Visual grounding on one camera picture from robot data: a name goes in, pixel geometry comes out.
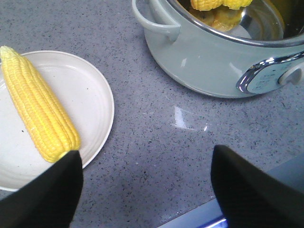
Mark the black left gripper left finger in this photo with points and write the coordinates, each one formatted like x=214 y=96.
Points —
x=50 y=200

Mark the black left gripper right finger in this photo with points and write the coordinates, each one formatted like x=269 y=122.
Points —
x=250 y=198

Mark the yellow corn cob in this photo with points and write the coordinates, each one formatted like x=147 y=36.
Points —
x=44 y=117
x=205 y=5
x=236 y=4

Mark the white round plate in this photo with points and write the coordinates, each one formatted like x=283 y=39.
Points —
x=86 y=96

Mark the green electric cooking pot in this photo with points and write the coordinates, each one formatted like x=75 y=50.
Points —
x=262 y=53

